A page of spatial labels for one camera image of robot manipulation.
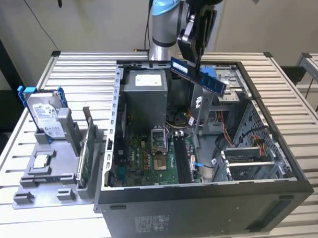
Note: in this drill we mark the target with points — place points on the black table corner cap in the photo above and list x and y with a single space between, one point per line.
56 53
268 54

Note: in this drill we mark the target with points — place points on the green motherboard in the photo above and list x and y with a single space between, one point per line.
166 173

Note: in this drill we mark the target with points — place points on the hard disk in blue carrier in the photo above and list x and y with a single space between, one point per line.
42 115

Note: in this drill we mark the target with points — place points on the green graphics card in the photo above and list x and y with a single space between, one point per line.
87 158

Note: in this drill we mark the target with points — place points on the black PC case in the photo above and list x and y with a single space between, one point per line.
178 215

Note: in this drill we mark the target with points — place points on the RAM stick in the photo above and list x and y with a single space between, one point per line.
183 67

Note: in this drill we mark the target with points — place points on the grey parts rack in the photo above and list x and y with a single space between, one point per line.
61 153

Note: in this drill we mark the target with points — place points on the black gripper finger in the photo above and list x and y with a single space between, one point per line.
187 45
206 26

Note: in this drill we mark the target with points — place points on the black hanging antenna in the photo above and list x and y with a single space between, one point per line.
59 1

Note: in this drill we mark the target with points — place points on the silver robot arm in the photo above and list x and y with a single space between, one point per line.
166 27

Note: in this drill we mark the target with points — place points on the grey power supply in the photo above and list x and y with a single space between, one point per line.
145 103

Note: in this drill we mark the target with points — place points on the CPU socket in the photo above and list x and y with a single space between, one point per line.
160 162

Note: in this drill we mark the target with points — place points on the metal slat side table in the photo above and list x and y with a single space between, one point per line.
314 66

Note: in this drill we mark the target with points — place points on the black chair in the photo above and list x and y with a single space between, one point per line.
4 111

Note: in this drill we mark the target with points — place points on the silver CPU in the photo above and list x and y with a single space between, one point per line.
40 162

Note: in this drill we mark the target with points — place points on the grey disk bay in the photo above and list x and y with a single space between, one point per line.
249 163

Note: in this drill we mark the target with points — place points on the black box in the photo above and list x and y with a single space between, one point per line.
293 73

